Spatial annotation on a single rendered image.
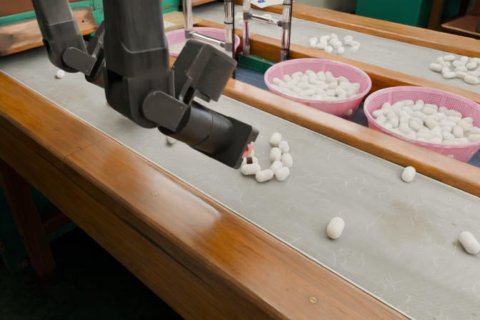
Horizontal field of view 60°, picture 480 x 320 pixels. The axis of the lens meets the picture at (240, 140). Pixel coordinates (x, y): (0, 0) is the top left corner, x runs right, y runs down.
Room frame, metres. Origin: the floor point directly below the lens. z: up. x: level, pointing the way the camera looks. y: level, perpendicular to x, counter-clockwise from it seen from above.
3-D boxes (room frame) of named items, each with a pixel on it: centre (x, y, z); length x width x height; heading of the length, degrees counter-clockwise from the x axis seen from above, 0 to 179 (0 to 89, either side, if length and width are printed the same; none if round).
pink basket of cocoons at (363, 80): (0.98, -0.20, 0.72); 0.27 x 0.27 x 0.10
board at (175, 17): (1.42, 0.30, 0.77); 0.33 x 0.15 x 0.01; 138
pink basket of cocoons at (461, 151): (0.80, -0.40, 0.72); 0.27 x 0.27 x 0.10
